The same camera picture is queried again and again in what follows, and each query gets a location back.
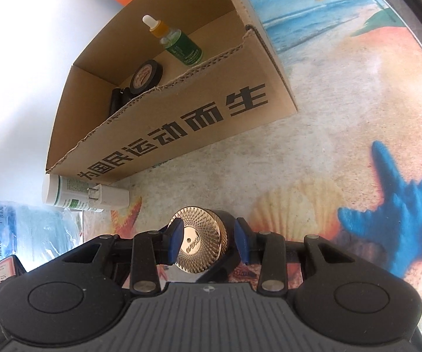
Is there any black cylindrical object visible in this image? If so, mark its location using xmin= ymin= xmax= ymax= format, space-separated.
xmin=108 ymin=88 xmax=124 ymax=116

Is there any white bottle with green label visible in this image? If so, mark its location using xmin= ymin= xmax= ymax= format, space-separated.
xmin=41 ymin=174 xmax=105 ymax=213

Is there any black tape roll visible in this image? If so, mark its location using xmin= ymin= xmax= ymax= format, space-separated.
xmin=128 ymin=59 xmax=165 ymax=96

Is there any beach print table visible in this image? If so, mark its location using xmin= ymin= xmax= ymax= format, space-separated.
xmin=82 ymin=0 xmax=422 ymax=301

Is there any green dropper bottle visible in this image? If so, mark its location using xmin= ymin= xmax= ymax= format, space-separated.
xmin=142 ymin=15 xmax=203 ymax=67

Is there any brown cardboard box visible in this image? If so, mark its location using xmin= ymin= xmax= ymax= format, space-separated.
xmin=45 ymin=0 xmax=299 ymax=184

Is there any jar with gold lid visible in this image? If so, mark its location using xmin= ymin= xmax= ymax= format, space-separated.
xmin=165 ymin=207 xmax=239 ymax=275

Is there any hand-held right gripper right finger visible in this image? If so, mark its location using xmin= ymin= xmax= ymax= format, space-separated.
xmin=234 ymin=217 xmax=357 ymax=294

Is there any white charger plug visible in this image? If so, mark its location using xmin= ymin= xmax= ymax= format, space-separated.
xmin=86 ymin=184 xmax=131 ymax=212

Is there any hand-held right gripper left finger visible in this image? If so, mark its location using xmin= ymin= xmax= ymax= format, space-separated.
xmin=62 ymin=217 xmax=187 ymax=294

